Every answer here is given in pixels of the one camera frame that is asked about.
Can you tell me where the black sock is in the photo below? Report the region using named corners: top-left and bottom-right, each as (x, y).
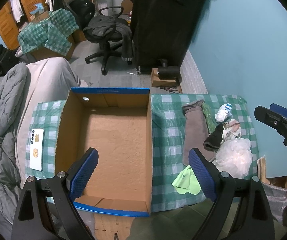
top-left (203, 124), bottom-right (224, 151)

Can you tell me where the white pink plastic bag bundle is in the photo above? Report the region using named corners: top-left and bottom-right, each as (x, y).
top-left (222, 119), bottom-right (242, 141)

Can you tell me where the light green microfibre cloth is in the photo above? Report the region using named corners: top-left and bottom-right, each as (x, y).
top-left (171, 165), bottom-right (201, 195)

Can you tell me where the grey-brown towel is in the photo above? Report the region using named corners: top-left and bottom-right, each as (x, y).
top-left (182, 99), bottom-right (215, 166)

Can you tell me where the blue-rimmed cardboard box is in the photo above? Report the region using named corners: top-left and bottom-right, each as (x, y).
top-left (55, 87), bottom-right (153, 217)

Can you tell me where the green glitter scrub cloth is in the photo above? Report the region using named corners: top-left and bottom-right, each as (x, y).
top-left (202, 102), bottom-right (217, 134)

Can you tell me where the white smartphone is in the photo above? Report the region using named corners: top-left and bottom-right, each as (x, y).
top-left (29, 128), bottom-right (44, 171)

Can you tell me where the blue striped white plastic bag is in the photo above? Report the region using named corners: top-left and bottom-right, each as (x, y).
top-left (215, 103), bottom-right (232, 123)

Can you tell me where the black wardrobe cabinet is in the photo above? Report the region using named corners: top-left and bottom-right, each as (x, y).
top-left (130, 0), bottom-right (206, 73)

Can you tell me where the beige bed sheet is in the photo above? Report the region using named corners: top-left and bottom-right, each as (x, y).
top-left (14, 57), bottom-right (88, 187)

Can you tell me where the grey quilted duvet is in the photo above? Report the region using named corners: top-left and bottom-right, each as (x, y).
top-left (0, 62), bottom-right (33, 223)

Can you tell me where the small cardboard box on floor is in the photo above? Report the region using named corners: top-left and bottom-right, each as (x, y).
top-left (151, 68), bottom-right (178, 87)

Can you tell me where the green checkered tablecloth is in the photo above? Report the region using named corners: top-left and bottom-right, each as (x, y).
top-left (24, 94), bottom-right (259, 212)

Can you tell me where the black cylinder speaker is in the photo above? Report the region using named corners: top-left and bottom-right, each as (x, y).
top-left (157, 59), bottom-right (180, 80)

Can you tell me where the green checkered cloth on box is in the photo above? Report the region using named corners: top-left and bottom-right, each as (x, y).
top-left (18, 9), bottom-right (79, 56)

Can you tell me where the black office chair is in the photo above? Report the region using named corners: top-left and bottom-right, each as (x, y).
top-left (66, 0), bottom-right (134, 75)

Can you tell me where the large cardboard box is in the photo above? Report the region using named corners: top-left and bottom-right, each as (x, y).
top-left (30, 35), bottom-right (75, 61)

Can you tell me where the grey plastic bag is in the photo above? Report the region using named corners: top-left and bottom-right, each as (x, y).
top-left (262, 183), bottom-right (287, 223)

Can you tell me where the white mesh bath pouf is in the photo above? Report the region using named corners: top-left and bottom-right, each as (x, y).
top-left (212, 138), bottom-right (253, 179)

